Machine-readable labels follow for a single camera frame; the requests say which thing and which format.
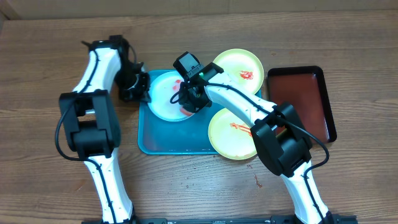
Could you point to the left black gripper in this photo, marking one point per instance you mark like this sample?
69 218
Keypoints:
141 94

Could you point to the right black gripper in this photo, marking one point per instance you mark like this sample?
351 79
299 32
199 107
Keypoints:
186 99

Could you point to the light blue plate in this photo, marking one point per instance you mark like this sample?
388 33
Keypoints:
161 91

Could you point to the yellow-green plate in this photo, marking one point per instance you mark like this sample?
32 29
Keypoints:
243 67
230 136

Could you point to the dark sponge with red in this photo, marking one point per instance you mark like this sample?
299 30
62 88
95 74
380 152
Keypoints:
185 112

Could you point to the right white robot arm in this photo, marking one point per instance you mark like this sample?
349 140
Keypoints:
281 141

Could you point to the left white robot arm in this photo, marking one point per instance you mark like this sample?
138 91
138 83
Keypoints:
91 125

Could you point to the dark red black-rimmed tray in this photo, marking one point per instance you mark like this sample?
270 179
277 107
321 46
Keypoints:
305 89

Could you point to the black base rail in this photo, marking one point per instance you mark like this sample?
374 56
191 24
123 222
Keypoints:
275 219

